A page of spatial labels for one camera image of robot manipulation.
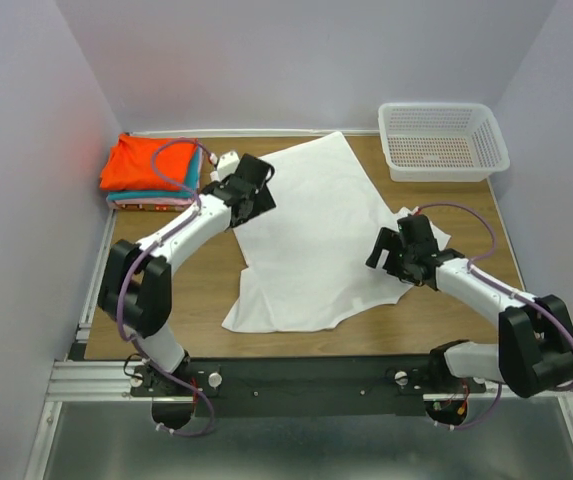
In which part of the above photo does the white t shirt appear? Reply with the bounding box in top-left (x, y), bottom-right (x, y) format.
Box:
top-left (220, 130), bottom-right (452, 333)

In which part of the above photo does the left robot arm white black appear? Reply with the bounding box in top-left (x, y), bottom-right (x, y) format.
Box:
top-left (97, 152), bottom-right (276, 395)

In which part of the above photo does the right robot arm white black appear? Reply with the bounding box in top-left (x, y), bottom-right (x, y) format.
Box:
top-left (366, 214), bottom-right (573, 398)

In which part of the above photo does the teal folded t shirt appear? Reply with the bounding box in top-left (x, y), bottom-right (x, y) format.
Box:
top-left (106, 148), bottom-right (202, 206)

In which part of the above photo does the pink folded t shirt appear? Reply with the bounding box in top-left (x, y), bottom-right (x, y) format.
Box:
top-left (106, 147), bottom-right (202, 211)

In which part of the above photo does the white plastic basket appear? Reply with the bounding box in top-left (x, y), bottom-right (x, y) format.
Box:
top-left (378, 102), bottom-right (510, 183)

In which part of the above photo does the white back edge strip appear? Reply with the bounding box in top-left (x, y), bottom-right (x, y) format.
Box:
top-left (131, 128), bottom-right (379, 139)

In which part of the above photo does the orange folded t shirt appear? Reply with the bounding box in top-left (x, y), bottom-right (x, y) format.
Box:
top-left (99, 134), bottom-right (197, 192)

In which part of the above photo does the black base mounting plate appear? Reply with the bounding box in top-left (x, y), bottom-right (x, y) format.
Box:
top-left (124, 354), bottom-right (485, 427)

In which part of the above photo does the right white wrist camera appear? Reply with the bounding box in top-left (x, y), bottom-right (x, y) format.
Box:
top-left (398, 207), bottom-right (418, 218)

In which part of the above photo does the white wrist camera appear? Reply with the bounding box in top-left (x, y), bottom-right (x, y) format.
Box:
top-left (210, 151), bottom-right (240, 181)
top-left (398, 207), bottom-right (418, 218)

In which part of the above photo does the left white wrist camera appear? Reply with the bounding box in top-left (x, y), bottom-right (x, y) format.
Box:
top-left (210, 151), bottom-right (240, 181)

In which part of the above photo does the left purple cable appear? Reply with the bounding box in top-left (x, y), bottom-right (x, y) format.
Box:
top-left (115, 138), bottom-right (217, 440)

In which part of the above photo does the aluminium frame rail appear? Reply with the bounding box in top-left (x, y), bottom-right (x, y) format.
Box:
top-left (27, 233), bottom-right (573, 479)

